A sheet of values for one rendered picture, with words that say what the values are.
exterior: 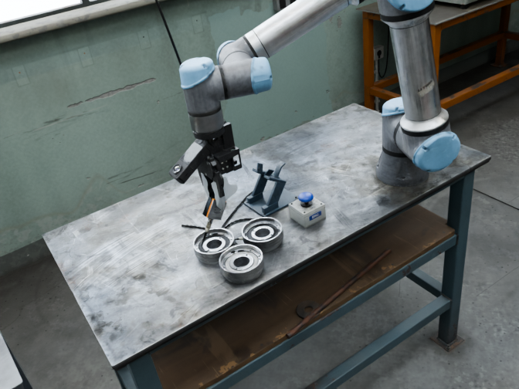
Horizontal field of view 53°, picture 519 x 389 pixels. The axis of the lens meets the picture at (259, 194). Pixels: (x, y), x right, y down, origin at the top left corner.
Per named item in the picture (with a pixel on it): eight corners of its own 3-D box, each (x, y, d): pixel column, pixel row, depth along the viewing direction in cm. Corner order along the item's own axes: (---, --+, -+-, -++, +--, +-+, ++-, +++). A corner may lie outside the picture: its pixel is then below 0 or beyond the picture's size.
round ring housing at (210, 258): (235, 264, 128) (232, 251, 126) (193, 268, 129) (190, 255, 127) (237, 238, 137) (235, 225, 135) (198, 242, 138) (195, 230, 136)
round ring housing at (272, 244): (283, 227, 139) (281, 214, 136) (285, 252, 130) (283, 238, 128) (243, 231, 139) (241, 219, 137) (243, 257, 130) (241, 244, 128)
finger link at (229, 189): (244, 205, 128) (236, 171, 124) (224, 215, 125) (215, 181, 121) (237, 201, 130) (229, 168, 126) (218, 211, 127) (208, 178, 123)
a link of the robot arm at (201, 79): (218, 62, 107) (178, 71, 106) (228, 112, 113) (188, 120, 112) (213, 52, 114) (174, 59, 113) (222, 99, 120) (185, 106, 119)
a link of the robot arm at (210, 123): (198, 120, 111) (180, 110, 117) (202, 140, 114) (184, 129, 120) (228, 109, 115) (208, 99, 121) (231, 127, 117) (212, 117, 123)
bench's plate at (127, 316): (114, 373, 107) (111, 367, 106) (44, 240, 152) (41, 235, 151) (490, 161, 156) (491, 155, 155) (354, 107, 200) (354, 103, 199)
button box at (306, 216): (305, 228, 137) (303, 213, 134) (290, 217, 142) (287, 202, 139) (329, 216, 140) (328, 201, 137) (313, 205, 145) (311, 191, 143)
